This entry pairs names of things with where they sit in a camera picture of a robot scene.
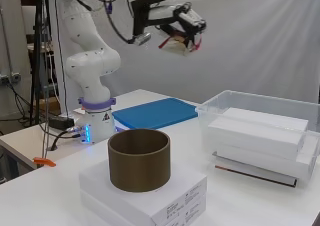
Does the clear plastic box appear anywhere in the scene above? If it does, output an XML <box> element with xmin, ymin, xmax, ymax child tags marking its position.
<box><xmin>195</xmin><ymin>89</ymin><xmax>320</xmax><ymax>189</ymax></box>

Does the black power adapter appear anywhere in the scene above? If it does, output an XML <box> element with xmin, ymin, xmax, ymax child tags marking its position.
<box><xmin>48</xmin><ymin>115</ymin><xmax>76</xmax><ymax>131</ymax></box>

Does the white hanging sheet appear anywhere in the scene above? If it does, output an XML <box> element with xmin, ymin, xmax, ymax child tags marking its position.
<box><xmin>49</xmin><ymin>0</ymin><xmax>320</xmax><ymax>104</ymax></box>

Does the blue plastic box lid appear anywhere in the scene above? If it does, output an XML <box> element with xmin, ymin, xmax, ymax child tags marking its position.
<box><xmin>111</xmin><ymin>97</ymin><xmax>199</xmax><ymax>131</ymax></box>

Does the black cable with silver connector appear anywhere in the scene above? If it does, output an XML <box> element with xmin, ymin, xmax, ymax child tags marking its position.
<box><xmin>99</xmin><ymin>0</ymin><xmax>152</xmax><ymax>47</ymax></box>

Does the brown round tub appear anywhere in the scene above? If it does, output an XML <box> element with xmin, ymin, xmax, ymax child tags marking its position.
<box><xmin>107</xmin><ymin>128</ymin><xmax>172</xmax><ymax>193</ymax></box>

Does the thin book with dark edge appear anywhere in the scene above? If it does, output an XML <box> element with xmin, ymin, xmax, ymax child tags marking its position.
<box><xmin>213</xmin><ymin>151</ymin><xmax>298</xmax><ymax>189</ymax></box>

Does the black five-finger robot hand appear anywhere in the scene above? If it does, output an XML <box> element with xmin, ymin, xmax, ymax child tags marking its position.
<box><xmin>131</xmin><ymin>0</ymin><xmax>208</xmax><ymax>57</ymax></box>

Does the white flat box stand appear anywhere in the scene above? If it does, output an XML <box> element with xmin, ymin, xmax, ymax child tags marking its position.
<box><xmin>80</xmin><ymin>189</ymin><xmax>207</xmax><ymax>226</ymax></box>
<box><xmin>78</xmin><ymin>158</ymin><xmax>208</xmax><ymax>220</ymax></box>

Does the orange clamp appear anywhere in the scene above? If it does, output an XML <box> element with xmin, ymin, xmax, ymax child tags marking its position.
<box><xmin>33</xmin><ymin>156</ymin><xmax>57</xmax><ymax>168</ymax></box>

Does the black base power cable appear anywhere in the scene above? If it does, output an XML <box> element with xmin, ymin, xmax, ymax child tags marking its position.
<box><xmin>49</xmin><ymin>129</ymin><xmax>83</xmax><ymax>152</ymax></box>

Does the white flat box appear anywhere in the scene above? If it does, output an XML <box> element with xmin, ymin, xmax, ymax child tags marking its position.
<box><xmin>207</xmin><ymin>106</ymin><xmax>309</xmax><ymax>162</ymax></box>
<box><xmin>213</xmin><ymin>132</ymin><xmax>319</xmax><ymax>187</ymax></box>

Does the black tripod stand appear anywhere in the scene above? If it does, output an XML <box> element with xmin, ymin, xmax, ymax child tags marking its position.
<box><xmin>29</xmin><ymin>0</ymin><xmax>55</xmax><ymax>127</ymax></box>

